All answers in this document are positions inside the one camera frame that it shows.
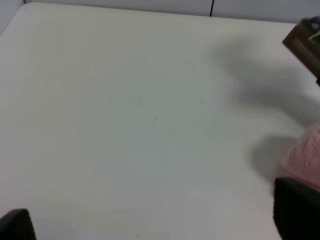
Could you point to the brown capsule box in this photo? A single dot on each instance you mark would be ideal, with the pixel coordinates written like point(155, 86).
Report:
point(304, 42)

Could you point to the pink rolled towel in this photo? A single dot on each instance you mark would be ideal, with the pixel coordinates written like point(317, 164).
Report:
point(302, 160)

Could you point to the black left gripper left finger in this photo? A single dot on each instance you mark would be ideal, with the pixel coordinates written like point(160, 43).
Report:
point(17, 225)

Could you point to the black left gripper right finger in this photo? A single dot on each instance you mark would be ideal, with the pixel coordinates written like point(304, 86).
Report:
point(296, 210)

